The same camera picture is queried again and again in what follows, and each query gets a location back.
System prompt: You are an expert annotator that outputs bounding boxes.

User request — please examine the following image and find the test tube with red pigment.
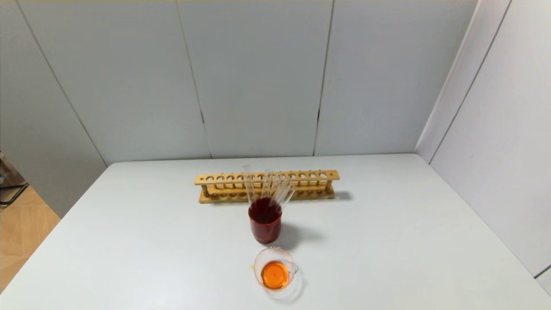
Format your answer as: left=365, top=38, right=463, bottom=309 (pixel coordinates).
left=242, top=165, right=257, bottom=206

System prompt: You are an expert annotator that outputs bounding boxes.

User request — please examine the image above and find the empty glass test tube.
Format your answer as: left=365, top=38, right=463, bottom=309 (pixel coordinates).
left=262, top=169, right=275, bottom=202
left=275, top=177, right=293, bottom=205
left=279, top=185, right=297, bottom=212

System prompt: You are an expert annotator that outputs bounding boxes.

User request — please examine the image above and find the wooden test tube rack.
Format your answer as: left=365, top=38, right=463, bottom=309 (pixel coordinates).
left=194, top=170, right=340, bottom=204

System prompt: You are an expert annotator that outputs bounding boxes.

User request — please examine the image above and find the red plastic cup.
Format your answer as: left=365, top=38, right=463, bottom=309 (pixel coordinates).
left=248, top=197, right=283, bottom=245

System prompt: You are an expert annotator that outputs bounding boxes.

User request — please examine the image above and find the clear glass beaker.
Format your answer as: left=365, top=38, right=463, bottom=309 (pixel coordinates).
left=250, top=246, right=305, bottom=302

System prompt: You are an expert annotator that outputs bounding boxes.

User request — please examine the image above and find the dark metal frame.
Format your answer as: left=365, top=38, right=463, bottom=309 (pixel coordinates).
left=0, top=152, right=30, bottom=206

